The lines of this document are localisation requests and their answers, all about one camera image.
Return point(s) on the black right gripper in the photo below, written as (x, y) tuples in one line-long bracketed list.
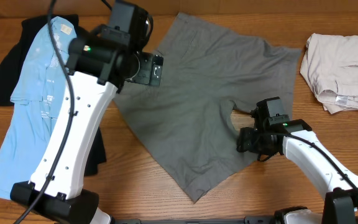
[(245, 143)]

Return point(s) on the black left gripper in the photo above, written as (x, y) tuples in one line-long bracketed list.
[(145, 76)]

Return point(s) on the grey shorts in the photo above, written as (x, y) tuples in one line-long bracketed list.
[(208, 71)]

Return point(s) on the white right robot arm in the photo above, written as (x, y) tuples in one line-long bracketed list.
[(336, 184)]

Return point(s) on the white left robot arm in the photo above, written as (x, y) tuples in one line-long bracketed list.
[(97, 68)]

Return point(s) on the beige folded shorts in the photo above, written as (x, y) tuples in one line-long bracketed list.
[(330, 68)]

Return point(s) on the light blue shirt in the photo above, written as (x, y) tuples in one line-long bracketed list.
[(37, 98)]

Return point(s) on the black garment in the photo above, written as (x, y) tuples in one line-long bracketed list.
[(10, 70)]

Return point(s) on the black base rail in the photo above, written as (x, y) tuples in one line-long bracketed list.
[(197, 221)]

